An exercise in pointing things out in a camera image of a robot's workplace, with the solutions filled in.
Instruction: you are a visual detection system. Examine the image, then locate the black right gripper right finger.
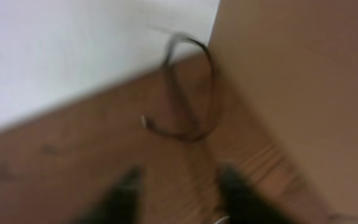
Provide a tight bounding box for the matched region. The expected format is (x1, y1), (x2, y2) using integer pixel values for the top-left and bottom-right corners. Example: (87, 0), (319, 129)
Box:
(218, 164), (294, 224)

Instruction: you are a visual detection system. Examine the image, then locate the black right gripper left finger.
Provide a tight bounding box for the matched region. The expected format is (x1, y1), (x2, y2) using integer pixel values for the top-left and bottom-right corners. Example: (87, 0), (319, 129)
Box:
(73, 166), (142, 224)

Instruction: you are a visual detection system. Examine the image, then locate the black usb cable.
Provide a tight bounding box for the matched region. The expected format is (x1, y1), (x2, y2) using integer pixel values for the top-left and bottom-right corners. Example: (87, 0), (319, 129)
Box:
(140, 30), (222, 144)

